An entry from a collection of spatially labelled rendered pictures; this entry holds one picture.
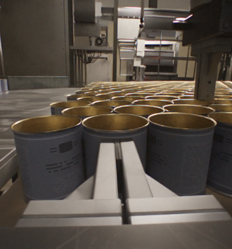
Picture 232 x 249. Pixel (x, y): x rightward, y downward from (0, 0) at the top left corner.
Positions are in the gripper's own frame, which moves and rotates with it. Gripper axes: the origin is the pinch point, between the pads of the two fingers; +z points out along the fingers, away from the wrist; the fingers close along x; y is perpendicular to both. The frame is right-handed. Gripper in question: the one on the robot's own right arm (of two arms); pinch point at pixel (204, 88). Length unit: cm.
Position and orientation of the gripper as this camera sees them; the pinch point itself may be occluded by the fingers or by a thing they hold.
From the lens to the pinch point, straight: 37.1
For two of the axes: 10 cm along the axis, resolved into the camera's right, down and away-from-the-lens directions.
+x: 0.5, 2.7, -9.6
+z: 0.1, 9.6, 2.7
